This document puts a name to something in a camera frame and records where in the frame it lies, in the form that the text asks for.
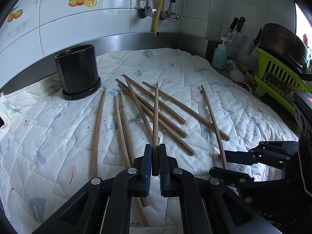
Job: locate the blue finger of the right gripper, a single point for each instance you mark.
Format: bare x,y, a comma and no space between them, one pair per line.
240,157
229,177

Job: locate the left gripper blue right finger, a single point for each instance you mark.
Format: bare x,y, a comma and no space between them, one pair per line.
207,206

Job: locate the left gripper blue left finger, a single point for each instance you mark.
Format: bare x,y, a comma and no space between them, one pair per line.
103,206

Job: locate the white plastic ladle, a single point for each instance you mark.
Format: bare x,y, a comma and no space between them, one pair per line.
237,75

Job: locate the green dish rack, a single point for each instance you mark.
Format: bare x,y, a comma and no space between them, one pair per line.
277,80

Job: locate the teal soap pump bottle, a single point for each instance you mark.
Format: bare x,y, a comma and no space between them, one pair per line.
220,54

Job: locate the cleaver knife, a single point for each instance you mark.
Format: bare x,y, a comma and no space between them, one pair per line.
236,38

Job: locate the black wok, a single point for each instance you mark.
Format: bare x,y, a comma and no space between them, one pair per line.
284,45

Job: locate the black ribbed utensil holder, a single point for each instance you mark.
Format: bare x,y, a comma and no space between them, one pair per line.
78,72

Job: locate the chrome water valve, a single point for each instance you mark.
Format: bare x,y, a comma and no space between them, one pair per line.
169,16

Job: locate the red handle water valve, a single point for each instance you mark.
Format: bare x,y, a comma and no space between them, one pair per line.
144,13

